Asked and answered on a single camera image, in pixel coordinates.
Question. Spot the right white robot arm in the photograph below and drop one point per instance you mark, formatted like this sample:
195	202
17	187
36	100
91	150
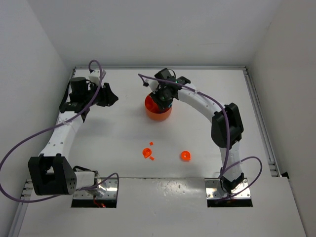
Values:
226	124

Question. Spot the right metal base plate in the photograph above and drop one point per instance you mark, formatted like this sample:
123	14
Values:
214	190

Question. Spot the orange round divided container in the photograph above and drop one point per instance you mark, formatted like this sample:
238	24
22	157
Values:
154	112

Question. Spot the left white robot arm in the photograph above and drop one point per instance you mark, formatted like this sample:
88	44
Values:
50	171

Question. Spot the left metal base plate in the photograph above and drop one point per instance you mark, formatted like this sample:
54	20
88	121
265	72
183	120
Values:
106	191

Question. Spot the orange ring lego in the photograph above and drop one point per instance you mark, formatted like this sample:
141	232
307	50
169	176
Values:
185	156
147	152

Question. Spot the metal base plate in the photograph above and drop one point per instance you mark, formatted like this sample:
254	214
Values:
106	191
214	190

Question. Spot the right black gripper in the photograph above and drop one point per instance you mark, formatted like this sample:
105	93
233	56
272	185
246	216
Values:
162	104

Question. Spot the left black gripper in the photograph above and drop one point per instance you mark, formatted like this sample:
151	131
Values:
104	94

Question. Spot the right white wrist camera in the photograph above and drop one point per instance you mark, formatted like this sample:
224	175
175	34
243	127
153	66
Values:
152	84

